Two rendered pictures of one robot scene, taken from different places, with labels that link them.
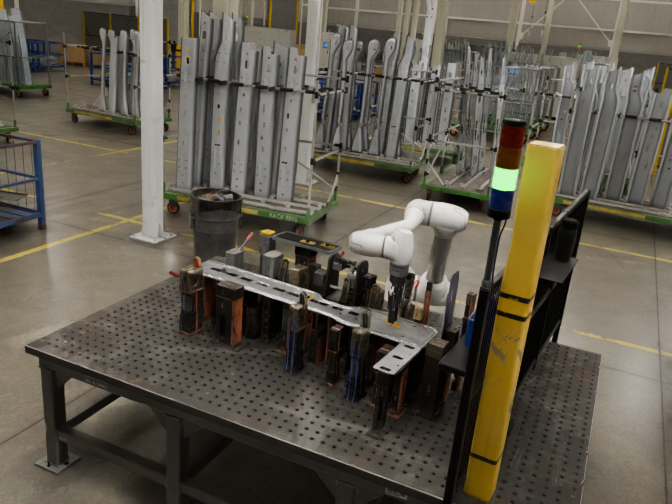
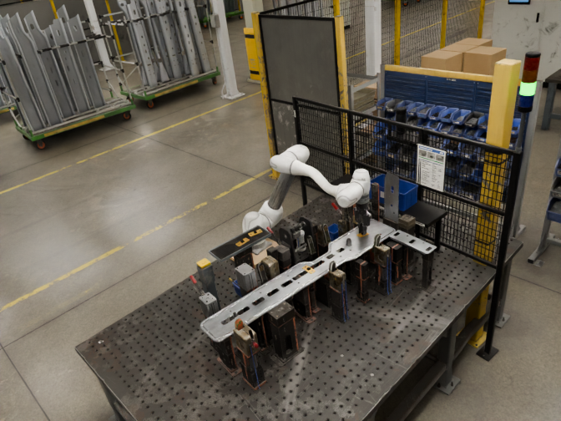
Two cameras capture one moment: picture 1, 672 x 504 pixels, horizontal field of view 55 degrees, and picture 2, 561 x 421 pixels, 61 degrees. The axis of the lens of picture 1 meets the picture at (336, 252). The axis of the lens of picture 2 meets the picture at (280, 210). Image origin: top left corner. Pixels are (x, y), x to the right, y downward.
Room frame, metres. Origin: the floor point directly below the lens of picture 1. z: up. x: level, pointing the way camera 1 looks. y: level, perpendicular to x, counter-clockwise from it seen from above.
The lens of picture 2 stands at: (2.06, 2.16, 2.72)
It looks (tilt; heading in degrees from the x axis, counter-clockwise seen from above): 30 degrees down; 296
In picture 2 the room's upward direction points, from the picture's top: 8 degrees counter-clockwise
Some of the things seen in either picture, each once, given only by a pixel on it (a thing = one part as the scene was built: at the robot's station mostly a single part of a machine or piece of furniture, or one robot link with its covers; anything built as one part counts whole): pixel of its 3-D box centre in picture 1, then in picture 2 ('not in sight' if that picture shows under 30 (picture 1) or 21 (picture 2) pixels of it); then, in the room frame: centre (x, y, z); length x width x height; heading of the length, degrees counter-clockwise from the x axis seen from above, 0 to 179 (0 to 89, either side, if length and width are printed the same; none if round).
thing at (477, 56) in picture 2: not in sight; (467, 86); (2.35, -4.98, 0.52); 1.20 x 0.80 x 1.05; 64
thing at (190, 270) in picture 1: (191, 300); (250, 356); (3.05, 0.73, 0.88); 0.15 x 0.11 x 0.36; 152
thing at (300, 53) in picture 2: not in sight; (304, 109); (3.93, -2.56, 1.00); 1.34 x 0.14 x 2.00; 157
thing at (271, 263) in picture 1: (271, 289); (250, 296); (3.23, 0.33, 0.90); 0.13 x 0.10 x 0.41; 152
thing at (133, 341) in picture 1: (332, 353); (313, 293); (2.98, -0.03, 0.68); 2.56 x 1.61 x 0.04; 67
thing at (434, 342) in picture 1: (432, 378); (406, 240); (2.46, -0.47, 0.88); 0.08 x 0.08 x 0.36; 62
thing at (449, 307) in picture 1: (449, 308); (391, 197); (2.57, -0.52, 1.17); 0.12 x 0.01 x 0.34; 152
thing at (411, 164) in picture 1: (369, 119); not in sight; (10.85, -0.36, 0.88); 1.91 x 1.00 x 1.76; 70
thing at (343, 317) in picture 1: (303, 298); (307, 272); (2.93, 0.14, 1.00); 1.38 x 0.22 x 0.02; 62
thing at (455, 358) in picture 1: (495, 334); (382, 198); (2.68, -0.77, 1.02); 0.90 x 0.22 x 0.03; 152
